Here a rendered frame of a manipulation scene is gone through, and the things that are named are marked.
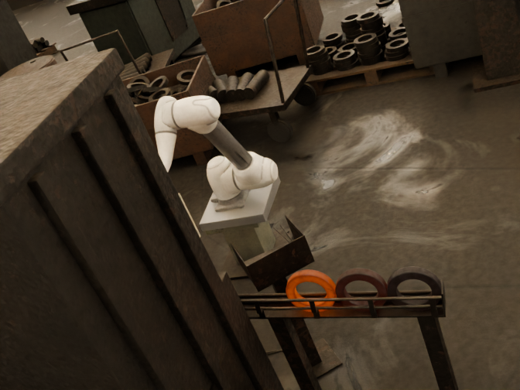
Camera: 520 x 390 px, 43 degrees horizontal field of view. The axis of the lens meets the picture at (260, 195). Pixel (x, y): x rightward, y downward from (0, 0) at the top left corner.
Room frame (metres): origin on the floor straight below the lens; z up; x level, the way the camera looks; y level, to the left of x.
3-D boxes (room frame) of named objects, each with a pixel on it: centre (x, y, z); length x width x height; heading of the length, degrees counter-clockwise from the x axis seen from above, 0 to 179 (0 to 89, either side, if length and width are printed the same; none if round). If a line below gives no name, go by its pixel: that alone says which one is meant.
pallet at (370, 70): (5.16, -1.38, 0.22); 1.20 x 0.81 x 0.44; 60
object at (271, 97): (4.95, -0.18, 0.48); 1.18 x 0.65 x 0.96; 55
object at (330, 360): (2.24, 0.05, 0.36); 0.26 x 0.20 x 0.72; 100
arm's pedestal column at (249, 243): (3.22, 0.15, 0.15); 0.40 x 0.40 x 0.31; 64
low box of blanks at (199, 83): (5.11, 0.52, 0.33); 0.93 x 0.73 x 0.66; 72
